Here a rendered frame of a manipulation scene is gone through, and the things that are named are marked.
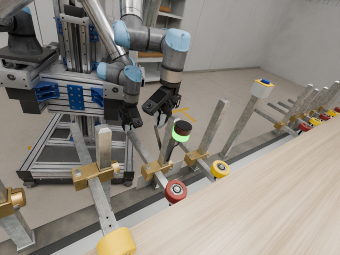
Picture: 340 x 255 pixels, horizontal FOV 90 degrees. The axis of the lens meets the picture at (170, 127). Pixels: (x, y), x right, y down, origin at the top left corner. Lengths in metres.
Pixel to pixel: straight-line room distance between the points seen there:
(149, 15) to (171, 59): 0.49
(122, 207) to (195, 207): 0.33
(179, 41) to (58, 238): 0.77
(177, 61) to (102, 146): 0.34
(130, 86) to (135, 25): 0.25
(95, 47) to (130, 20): 0.72
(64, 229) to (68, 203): 0.88
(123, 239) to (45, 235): 0.40
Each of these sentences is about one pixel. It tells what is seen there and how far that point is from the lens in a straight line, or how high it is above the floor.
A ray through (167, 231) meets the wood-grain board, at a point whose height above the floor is 0.90.
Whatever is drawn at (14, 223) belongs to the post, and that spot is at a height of 0.86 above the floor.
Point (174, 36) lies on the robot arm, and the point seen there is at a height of 1.36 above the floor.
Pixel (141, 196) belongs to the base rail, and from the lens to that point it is 0.85.
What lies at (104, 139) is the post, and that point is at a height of 1.10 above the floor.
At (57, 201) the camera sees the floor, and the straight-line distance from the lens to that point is 1.72.
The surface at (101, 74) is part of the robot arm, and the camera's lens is 0.82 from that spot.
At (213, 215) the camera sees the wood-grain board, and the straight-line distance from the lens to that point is 0.66.
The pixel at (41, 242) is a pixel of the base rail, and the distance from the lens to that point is 0.82.
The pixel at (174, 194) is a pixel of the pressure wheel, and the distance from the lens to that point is 0.64.
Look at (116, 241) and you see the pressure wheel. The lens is 0.48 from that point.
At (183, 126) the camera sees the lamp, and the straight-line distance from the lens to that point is 0.57.
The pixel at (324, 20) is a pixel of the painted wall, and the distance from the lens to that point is 8.19.
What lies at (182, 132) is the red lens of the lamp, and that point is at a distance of 0.56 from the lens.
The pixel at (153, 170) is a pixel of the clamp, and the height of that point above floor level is 0.87.
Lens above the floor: 1.43
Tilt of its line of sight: 36 degrees down
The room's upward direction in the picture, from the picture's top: 15 degrees clockwise
